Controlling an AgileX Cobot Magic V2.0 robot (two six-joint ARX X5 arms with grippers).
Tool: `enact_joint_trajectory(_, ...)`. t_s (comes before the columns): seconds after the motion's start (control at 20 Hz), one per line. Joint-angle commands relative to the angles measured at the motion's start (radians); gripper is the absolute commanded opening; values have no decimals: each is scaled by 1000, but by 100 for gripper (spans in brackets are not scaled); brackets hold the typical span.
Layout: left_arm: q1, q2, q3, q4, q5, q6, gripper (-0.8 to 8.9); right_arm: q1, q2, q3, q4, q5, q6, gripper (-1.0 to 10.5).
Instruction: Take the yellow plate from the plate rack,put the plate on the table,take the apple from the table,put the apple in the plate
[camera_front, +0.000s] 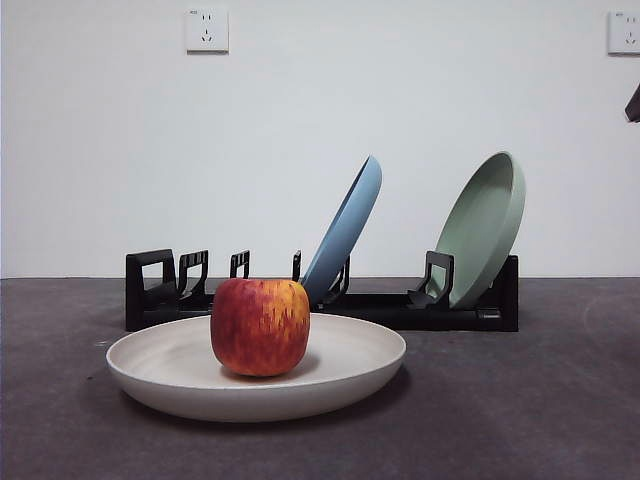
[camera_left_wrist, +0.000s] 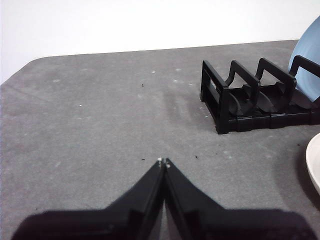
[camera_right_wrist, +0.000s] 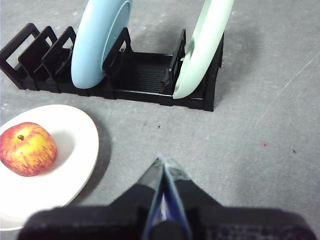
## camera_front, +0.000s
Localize red yellow apple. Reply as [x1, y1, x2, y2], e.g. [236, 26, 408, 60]
[209, 277, 311, 378]

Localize pale yellow round plate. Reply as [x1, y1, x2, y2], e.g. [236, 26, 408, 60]
[105, 312, 407, 424]

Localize green round plate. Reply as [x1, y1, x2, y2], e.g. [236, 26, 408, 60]
[433, 151, 527, 310]

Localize black plate rack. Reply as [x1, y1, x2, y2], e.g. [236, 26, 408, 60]
[124, 248, 520, 333]

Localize blue round plate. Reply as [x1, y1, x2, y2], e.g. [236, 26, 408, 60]
[299, 153, 384, 309]

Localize white wall socket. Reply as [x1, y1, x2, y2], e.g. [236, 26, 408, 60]
[607, 10, 640, 57]
[185, 7, 230, 54]

